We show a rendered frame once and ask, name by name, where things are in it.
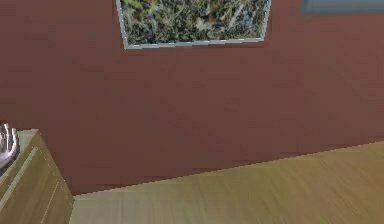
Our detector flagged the olive wooden cabinet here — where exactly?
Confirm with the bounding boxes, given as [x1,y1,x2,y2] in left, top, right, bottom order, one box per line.
[0,128,75,224]

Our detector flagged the grey framed picture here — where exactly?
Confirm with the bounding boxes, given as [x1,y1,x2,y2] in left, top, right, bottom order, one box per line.
[300,0,384,16]

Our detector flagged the shiny silver round object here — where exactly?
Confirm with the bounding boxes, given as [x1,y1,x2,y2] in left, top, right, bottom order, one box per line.
[0,121,20,171]

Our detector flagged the framed green mottled picture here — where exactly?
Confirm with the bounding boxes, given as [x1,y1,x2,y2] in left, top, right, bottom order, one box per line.
[115,0,272,51]

